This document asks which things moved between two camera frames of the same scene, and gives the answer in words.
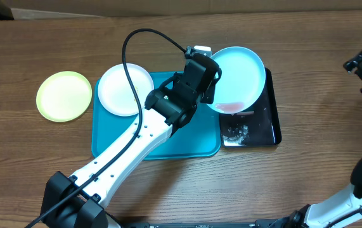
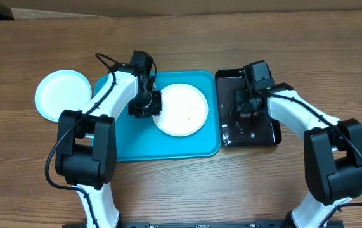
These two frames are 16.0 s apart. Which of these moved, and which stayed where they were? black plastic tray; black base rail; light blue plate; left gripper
Moved: left gripper; light blue plate
Stayed: black plastic tray; black base rail
